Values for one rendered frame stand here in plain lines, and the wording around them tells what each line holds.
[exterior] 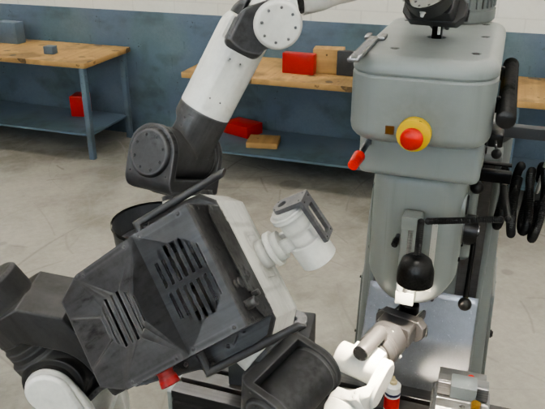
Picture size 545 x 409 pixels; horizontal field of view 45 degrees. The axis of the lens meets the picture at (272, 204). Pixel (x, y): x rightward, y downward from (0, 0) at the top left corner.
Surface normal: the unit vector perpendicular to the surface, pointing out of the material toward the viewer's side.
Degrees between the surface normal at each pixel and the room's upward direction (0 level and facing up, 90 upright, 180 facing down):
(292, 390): 35
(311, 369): 27
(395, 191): 90
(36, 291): 13
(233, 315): 65
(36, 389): 90
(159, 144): 69
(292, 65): 90
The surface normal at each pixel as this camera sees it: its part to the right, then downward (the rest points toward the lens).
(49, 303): 0.22, -0.88
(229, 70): 0.15, 0.40
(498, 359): 0.00, -0.91
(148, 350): -0.48, 0.11
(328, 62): -0.18, 0.41
